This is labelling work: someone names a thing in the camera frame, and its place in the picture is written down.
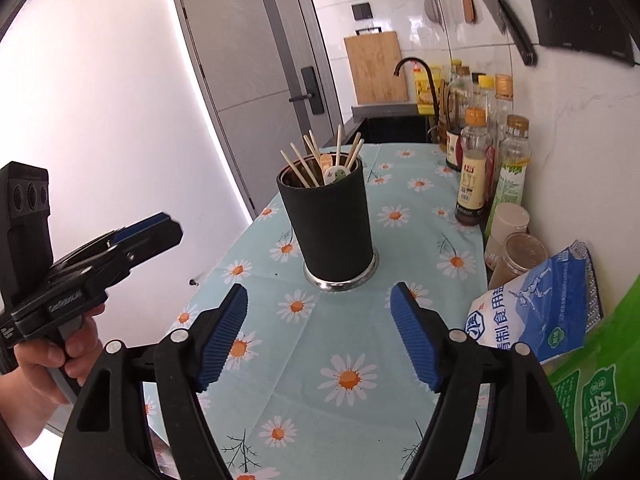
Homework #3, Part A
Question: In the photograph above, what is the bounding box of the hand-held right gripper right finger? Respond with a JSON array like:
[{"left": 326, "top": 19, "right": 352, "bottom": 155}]
[{"left": 389, "top": 281, "right": 583, "bottom": 480}]

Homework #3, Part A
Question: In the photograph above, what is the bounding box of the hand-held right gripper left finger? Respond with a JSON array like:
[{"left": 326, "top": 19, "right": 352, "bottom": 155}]
[{"left": 54, "top": 282, "right": 249, "bottom": 480}]

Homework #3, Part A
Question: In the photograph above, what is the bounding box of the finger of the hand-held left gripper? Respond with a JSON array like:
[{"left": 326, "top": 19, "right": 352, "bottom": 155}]
[
  {"left": 52, "top": 212, "right": 172, "bottom": 275},
  {"left": 59, "top": 219, "right": 184, "bottom": 286}
]

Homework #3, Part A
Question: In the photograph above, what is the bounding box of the black cylindrical utensil holder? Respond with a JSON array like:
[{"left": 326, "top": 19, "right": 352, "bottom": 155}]
[{"left": 276, "top": 156, "right": 380, "bottom": 292}]

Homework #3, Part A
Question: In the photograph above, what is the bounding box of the bunch of wooden chopsticks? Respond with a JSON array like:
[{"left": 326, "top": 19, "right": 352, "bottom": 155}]
[{"left": 280, "top": 125, "right": 366, "bottom": 188}]

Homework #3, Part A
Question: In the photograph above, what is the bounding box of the person's left forearm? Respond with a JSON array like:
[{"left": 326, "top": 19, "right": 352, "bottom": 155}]
[{"left": 0, "top": 375, "right": 71, "bottom": 461}]

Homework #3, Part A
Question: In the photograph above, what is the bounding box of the person's left hand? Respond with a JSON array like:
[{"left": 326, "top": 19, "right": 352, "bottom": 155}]
[{"left": 14, "top": 304, "right": 104, "bottom": 412}]

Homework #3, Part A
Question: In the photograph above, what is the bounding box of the daisy print tablecloth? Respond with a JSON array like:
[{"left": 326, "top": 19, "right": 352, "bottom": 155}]
[{"left": 142, "top": 142, "right": 493, "bottom": 480}]

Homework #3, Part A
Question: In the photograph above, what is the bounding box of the white blue salt bag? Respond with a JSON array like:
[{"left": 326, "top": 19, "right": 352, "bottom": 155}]
[{"left": 467, "top": 240, "right": 603, "bottom": 366}]

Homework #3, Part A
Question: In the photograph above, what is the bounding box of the brown spice jar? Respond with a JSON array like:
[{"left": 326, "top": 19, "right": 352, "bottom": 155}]
[{"left": 487, "top": 232, "right": 550, "bottom": 291}]

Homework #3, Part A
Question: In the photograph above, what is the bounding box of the spice jar beige lid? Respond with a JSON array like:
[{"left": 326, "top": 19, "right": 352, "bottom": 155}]
[{"left": 485, "top": 203, "right": 531, "bottom": 271}]

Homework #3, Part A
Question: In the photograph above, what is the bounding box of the green label gold cap bottle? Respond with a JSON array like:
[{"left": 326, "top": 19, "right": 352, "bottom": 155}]
[{"left": 485, "top": 115, "right": 531, "bottom": 241}]

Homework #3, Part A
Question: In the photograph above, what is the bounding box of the soy sauce bottle red label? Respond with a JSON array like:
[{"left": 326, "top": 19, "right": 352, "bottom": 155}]
[{"left": 444, "top": 77, "right": 473, "bottom": 172}]

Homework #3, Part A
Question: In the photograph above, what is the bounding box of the green sugar bag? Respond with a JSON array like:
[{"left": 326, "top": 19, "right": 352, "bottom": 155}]
[{"left": 545, "top": 285, "right": 640, "bottom": 480}]

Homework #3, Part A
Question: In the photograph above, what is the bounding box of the grey door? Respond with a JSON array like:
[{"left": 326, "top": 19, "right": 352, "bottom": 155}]
[{"left": 172, "top": 0, "right": 351, "bottom": 216}]

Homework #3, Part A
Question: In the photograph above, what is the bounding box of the black kitchen sink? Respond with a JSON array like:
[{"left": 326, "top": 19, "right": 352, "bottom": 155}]
[{"left": 351, "top": 102, "right": 441, "bottom": 145}]

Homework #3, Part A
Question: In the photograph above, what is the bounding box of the yellow oil jug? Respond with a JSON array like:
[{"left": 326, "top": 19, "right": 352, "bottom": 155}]
[{"left": 412, "top": 62, "right": 443, "bottom": 116}]

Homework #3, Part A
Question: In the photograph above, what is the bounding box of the clear bottle yellow cap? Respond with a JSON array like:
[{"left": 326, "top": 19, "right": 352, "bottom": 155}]
[{"left": 475, "top": 75, "right": 497, "bottom": 111}]

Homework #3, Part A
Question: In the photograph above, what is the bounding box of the clear bottle gold cap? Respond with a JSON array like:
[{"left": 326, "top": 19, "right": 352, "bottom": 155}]
[{"left": 492, "top": 74, "right": 516, "bottom": 161}]

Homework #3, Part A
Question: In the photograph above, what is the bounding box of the wooden cutting board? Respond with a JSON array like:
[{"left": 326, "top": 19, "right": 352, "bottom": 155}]
[{"left": 343, "top": 26, "right": 410, "bottom": 106}]

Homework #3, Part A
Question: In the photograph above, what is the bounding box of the black kitchen faucet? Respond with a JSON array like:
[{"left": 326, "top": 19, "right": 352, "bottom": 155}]
[{"left": 394, "top": 57, "right": 441, "bottom": 116}]

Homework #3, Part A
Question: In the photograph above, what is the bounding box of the black door handle lock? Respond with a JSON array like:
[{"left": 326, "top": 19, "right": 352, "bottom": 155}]
[{"left": 289, "top": 66, "right": 326, "bottom": 117}]

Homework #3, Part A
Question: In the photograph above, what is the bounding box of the cleaver with black handle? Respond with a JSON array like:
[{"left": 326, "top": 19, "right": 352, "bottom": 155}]
[{"left": 465, "top": 0, "right": 538, "bottom": 67}]

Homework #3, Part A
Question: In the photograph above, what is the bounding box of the black wall socket panel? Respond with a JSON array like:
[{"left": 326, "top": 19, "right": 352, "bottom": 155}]
[{"left": 526, "top": 0, "right": 640, "bottom": 67}]

